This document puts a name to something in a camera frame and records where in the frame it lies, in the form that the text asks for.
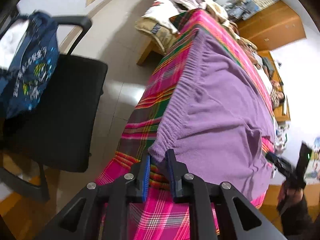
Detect purple fleece garment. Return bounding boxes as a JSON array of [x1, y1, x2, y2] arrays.
[[149, 30, 274, 200]]

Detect operator right hand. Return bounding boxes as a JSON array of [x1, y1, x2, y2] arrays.
[[277, 181, 304, 213]]

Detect pink plaid table cloth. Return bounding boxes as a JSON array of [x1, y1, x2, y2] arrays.
[[96, 9, 273, 239]]

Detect wooden desk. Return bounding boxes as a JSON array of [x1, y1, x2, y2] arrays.
[[258, 50, 291, 123]]

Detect seated person in background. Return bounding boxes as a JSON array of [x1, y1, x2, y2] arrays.
[[270, 80, 285, 110]]

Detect black office chair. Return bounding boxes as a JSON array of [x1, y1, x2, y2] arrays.
[[1, 15, 108, 202]]

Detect wooden cabinet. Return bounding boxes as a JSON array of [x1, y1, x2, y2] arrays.
[[237, 1, 306, 51]]

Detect beige cushion pile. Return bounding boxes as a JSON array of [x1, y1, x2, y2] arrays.
[[135, 0, 207, 54]]

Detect navy printed tote bag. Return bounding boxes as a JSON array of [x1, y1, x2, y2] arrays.
[[1, 11, 60, 118]]

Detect brown blanket pile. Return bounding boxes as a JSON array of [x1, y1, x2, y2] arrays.
[[206, 1, 261, 69]]

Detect cartoon wall stickers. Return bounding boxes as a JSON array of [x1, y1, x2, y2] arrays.
[[305, 137, 320, 184]]

